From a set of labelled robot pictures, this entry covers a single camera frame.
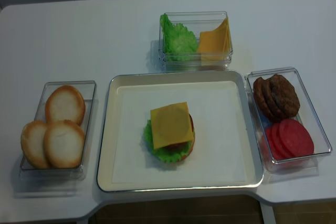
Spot bun half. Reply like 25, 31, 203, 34
43, 120, 85, 168
20, 121, 51, 169
45, 85, 86, 126

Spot cheese slice on burger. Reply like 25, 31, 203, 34
150, 102, 194, 150

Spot green lettuce in container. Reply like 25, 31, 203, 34
160, 14, 198, 61

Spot lettuce leaf on burger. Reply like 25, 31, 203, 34
143, 120, 180, 164

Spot clear lettuce cheese container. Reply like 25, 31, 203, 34
158, 11, 233, 72

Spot cheese slices in container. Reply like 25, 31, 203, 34
197, 17, 232, 67

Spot white metal tray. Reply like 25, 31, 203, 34
97, 70, 263, 192

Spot bottom burger bun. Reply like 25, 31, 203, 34
177, 130, 195, 162

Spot white tray liner paper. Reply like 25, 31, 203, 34
112, 81, 261, 187

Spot clear bun container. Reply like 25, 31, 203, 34
19, 81, 96, 180

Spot rear brown meat patty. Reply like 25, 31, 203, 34
253, 77, 277, 123

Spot brown meat patty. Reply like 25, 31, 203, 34
262, 78, 286, 121
270, 74, 300, 118
253, 77, 277, 123

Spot middle brown meat patty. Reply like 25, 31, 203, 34
262, 78, 286, 121

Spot rear red tomato slice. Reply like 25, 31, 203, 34
265, 127, 282, 160

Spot red tomato slice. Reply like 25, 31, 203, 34
279, 119, 314, 157
265, 127, 282, 160
271, 123, 292, 159

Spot front brown meat patty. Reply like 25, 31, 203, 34
270, 74, 300, 118

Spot middle red tomato slice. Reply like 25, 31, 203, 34
271, 123, 292, 159

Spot clear patty tomato container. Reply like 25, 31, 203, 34
244, 66, 333, 175

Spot front red tomato slice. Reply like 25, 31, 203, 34
279, 119, 314, 157

